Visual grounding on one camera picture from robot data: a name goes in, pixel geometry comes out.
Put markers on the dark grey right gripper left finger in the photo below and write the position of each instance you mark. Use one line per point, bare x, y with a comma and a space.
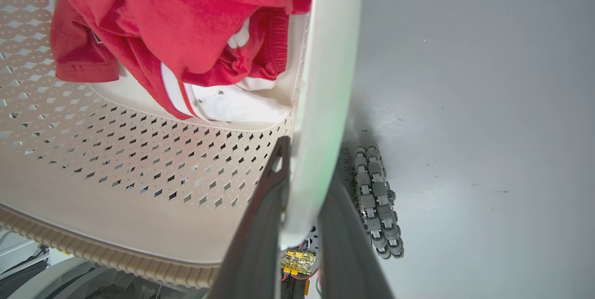
260, 243

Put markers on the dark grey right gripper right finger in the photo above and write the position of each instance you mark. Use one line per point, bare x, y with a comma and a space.
344, 252

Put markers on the beige perforated plastic laundry basket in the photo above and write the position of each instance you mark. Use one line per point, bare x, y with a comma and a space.
116, 187

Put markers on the grey mecanum roller wheel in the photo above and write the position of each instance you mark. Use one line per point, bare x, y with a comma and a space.
377, 201

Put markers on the white cloth garment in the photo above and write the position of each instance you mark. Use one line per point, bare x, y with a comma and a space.
232, 101

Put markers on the red cloth garment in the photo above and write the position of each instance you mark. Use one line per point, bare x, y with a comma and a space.
186, 15

